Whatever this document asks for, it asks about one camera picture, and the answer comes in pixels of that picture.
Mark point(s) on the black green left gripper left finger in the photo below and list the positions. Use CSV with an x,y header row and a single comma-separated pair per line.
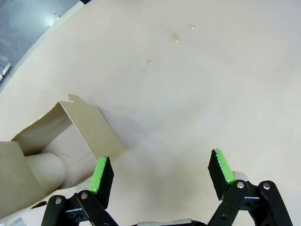
x,y
103,186

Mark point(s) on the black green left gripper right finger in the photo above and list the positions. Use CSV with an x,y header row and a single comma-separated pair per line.
x,y
219,179

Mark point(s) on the white light bulb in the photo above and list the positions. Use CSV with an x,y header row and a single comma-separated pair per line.
x,y
47,169

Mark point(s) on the small liquid drop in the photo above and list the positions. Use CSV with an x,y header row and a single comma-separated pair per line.
x,y
192,26
149,61

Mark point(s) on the large liquid drop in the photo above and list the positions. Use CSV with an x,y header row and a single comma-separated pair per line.
x,y
175,36

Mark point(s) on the white strip on floor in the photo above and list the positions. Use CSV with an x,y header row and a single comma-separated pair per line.
x,y
5,70

